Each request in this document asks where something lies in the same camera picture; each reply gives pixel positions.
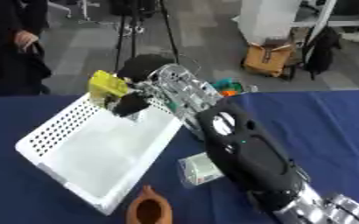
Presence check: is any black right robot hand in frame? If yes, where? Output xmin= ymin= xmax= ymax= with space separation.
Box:
xmin=109 ymin=53 xmax=177 ymax=118

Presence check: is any yellow plastic object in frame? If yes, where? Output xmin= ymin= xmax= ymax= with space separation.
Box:
xmin=86 ymin=69 xmax=130 ymax=109

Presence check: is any black tripod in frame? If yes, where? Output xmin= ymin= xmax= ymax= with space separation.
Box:
xmin=112 ymin=0 xmax=183 ymax=73

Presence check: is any teal and orange toy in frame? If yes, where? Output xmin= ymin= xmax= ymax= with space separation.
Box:
xmin=210 ymin=77 xmax=246 ymax=98

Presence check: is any white perforated plastic basket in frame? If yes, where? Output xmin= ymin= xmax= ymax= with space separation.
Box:
xmin=14 ymin=92 xmax=186 ymax=217

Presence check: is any person's hand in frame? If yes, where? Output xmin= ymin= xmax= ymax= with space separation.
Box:
xmin=12 ymin=30 xmax=40 ymax=54

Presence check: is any person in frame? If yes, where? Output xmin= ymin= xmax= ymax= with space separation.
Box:
xmin=0 ymin=0 xmax=54 ymax=97

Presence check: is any white cabinet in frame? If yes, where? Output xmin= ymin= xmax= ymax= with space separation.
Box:
xmin=236 ymin=0 xmax=306 ymax=46

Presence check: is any brown clay pot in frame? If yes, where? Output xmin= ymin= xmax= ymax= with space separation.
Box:
xmin=124 ymin=185 xmax=175 ymax=224

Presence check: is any black bag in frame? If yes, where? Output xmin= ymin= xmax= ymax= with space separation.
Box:
xmin=300 ymin=25 xmax=344 ymax=81

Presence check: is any white metal frame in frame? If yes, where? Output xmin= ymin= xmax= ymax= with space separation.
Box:
xmin=291 ymin=0 xmax=359 ymax=45

